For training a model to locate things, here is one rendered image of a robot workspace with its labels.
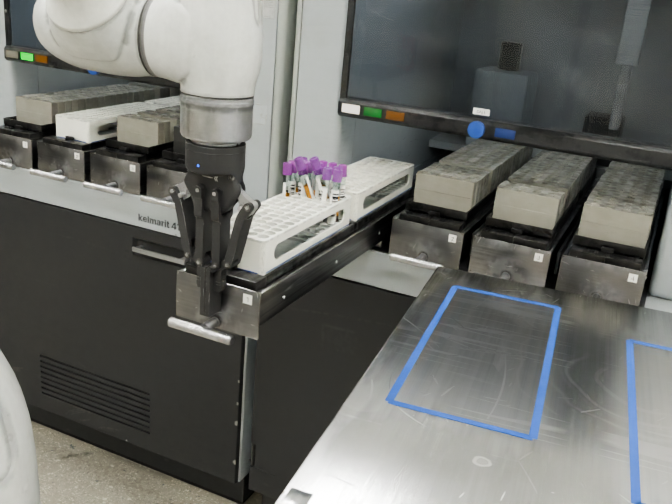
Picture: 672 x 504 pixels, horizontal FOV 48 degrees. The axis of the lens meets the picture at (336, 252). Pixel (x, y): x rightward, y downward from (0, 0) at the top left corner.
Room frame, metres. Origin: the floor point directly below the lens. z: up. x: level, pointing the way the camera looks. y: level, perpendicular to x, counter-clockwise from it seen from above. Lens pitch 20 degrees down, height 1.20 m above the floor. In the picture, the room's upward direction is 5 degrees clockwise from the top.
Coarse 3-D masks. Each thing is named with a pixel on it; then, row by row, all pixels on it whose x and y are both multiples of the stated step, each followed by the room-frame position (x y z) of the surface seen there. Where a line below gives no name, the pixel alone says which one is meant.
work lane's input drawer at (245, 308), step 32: (352, 224) 1.23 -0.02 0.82; (384, 224) 1.34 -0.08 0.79; (320, 256) 1.09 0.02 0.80; (352, 256) 1.21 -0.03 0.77; (192, 288) 0.96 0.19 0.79; (256, 288) 0.93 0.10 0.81; (288, 288) 0.99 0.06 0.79; (192, 320) 0.96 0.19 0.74; (224, 320) 0.94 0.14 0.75; (256, 320) 0.92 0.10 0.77
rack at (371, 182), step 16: (368, 160) 1.53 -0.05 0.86; (384, 160) 1.54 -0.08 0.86; (352, 176) 1.37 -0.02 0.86; (368, 176) 1.39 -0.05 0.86; (384, 176) 1.40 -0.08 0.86; (400, 176) 1.44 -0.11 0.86; (352, 192) 1.26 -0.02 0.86; (368, 192) 1.29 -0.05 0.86; (384, 192) 1.42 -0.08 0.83; (400, 192) 1.45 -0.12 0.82; (352, 208) 1.25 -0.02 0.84; (368, 208) 1.30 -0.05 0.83
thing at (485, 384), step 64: (448, 320) 0.86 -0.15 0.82; (512, 320) 0.88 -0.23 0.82; (576, 320) 0.90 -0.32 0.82; (640, 320) 0.92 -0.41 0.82; (384, 384) 0.68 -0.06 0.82; (448, 384) 0.70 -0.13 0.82; (512, 384) 0.71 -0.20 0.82; (576, 384) 0.72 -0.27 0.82; (640, 384) 0.74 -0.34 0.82; (320, 448) 0.56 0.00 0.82; (384, 448) 0.57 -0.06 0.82; (448, 448) 0.58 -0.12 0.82; (512, 448) 0.59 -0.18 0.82; (576, 448) 0.60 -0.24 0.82; (640, 448) 0.61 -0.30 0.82
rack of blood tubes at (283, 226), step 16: (272, 208) 1.13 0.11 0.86; (288, 208) 1.14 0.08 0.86; (304, 208) 1.13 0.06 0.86; (320, 208) 1.14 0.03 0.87; (336, 208) 1.17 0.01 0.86; (256, 224) 1.04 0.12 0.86; (272, 224) 1.05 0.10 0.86; (288, 224) 1.06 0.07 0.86; (304, 224) 1.07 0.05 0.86; (320, 224) 1.18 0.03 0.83; (336, 224) 1.18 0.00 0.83; (256, 240) 0.97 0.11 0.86; (272, 240) 0.98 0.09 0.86; (288, 240) 1.14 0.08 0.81; (304, 240) 1.13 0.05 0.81; (256, 256) 0.96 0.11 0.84; (272, 256) 0.98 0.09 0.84; (288, 256) 1.03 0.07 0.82; (256, 272) 0.96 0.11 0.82
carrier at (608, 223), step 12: (588, 204) 1.26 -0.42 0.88; (600, 204) 1.27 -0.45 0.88; (588, 216) 1.26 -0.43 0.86; (600, 216) 1.25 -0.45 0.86; (612, 216) 1.24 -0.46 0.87; (624, 216) 1.24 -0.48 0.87; (636, 216) 1.23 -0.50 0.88; (648, 216) 1.22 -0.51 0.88; (588, 228) 1.26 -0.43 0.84; (600, 228) 1.25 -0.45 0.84; (612, 228) 1.24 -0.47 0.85; (624, 228) 1.24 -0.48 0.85; (636, 228) 1.23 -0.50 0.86; (648, 228) 1.22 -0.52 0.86; (612, 240) 1.24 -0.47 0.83; (624, 240) 1.23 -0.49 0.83; (636, 240) 1.23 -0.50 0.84
